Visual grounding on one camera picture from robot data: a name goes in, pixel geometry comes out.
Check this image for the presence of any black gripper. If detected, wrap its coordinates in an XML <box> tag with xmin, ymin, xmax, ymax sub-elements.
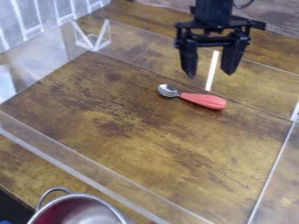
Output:
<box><xmin>174</xmin><ymin>0</ymin><xmax>254</xmax><ymax>78</ymax></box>

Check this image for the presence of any pink handled metal spoon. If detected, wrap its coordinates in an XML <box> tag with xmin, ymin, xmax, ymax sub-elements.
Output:
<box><xmin>158</xmin><ymin>84</ymin><xmax>227</xmax><ymax>109</ymax></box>

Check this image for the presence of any black strip on table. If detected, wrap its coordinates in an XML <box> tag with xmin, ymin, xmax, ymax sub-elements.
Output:
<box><xmin>190</xmin><ymin>5</ymin><xmax>267</xmax><ymax>32</ymax></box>

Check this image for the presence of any stainless steel pot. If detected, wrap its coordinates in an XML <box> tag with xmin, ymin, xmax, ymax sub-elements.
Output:
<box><xmin>27</xmin><ymin>186</ymin><xmax>135</xmax><ymax>224</ymax></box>

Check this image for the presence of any clear acrylic corner bracket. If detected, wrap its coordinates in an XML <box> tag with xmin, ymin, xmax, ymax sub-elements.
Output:
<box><xmin>71</xmin><ymin>19</ymin><xmax>113</xmax><ymax>52</ymax></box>

